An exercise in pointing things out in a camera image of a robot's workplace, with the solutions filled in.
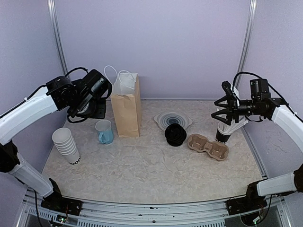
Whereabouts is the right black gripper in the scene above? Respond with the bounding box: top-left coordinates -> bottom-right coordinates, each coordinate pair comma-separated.
212,94 -> 263,125

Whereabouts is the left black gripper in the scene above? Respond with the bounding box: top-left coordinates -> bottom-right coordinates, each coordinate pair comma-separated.
72,96 -> 107,119

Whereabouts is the brown paper bag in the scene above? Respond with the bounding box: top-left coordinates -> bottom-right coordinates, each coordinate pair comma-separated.
110,70 -> 142,138

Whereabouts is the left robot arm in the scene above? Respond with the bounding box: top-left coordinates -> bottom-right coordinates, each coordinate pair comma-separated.
0,70 -> 112,210

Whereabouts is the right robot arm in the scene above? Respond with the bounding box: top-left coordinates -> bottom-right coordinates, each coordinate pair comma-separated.
211,79 -> 303,210

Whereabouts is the black cup of straws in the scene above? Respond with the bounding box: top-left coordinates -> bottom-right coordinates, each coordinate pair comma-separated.
216,117 -> 248,143

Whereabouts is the blue ceramic mug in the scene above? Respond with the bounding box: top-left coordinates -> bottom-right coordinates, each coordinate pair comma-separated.
95,119 -> 114,144

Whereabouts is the cardboard cup carrier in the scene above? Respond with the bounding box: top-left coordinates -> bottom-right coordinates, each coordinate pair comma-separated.
187,133 -> 229,161

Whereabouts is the white paper cup stack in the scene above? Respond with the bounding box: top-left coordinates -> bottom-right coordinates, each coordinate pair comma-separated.
52,128 -> 81,165

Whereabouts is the black lid stack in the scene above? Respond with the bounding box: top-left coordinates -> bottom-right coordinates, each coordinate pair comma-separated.
164,123 -> 187,147

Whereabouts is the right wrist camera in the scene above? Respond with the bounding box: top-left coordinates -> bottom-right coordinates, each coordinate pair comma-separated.
222,81 -> 237,100

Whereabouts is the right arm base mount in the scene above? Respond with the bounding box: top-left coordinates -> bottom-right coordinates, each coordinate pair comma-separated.
226,181 -> 267,215

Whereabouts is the left aluminium frame post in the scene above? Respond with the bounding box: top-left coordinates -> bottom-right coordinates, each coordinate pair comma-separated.
47,0 -> 68,75

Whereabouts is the aluminium frame post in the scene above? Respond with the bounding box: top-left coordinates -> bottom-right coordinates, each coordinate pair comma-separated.
237,0 -> 258,72
47,0 -> 68,75

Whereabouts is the right aluminium frame post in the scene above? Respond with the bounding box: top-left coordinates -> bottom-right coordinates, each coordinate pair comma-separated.
237,0 -> 258,72

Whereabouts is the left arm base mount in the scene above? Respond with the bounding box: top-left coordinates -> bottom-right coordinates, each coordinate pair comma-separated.
41,178 -> 83,216

